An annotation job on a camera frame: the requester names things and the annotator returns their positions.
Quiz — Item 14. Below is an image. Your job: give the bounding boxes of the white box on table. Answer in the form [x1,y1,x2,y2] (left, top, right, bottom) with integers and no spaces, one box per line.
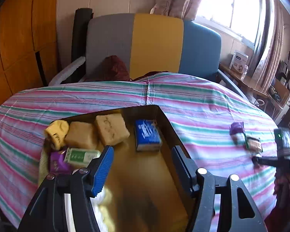
[229,50,248,74]

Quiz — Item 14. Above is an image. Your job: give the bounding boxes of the dark red pillow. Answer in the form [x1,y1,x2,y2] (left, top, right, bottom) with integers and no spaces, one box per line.
[85,55,131,82]

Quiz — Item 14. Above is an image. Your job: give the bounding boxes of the blue Tempo tissue pack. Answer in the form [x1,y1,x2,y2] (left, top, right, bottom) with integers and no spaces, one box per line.
[135,119,162,152]

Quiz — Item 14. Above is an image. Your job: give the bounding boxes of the wooden side table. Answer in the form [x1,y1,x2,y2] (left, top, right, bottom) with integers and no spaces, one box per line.
[219,63,283,111]

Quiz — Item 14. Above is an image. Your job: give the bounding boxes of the striped bed sheet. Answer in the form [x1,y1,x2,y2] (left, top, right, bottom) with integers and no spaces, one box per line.
[0,73,277,226]

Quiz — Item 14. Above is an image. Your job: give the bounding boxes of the cracker packet green edges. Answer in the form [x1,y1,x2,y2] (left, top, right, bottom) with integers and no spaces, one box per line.
[243,133,263,154]

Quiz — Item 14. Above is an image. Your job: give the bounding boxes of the small green tea box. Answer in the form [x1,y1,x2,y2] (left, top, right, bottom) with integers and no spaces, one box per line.
[64,148,101,169]

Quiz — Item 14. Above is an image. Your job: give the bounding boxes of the gold tray box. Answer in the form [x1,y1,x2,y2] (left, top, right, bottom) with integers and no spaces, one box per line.
[38,105,196,232]

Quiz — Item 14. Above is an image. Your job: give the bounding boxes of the yellow sponge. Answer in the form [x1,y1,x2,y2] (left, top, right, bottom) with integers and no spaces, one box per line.
[64,122,98,150]
[95,113,130,146]

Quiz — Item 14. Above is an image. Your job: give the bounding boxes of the person's right hand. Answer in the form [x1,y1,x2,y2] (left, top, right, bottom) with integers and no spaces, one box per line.
[273,171,290,208]

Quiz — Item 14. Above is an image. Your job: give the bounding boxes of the yellow sock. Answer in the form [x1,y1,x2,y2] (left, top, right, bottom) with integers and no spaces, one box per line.
[44,120,69,151]

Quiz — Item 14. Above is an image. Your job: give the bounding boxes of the grey yellow blue headboard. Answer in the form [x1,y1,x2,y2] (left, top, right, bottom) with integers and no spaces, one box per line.
[85,14,222,82]

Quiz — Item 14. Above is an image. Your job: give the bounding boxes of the purple snack packet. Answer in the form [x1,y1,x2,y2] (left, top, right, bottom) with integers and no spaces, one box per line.
[49,150,73,174]
[229,122,245,136]

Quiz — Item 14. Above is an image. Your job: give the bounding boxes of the orange wooden wardrobe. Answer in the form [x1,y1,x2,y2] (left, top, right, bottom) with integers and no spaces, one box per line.
[0,0,60,105]

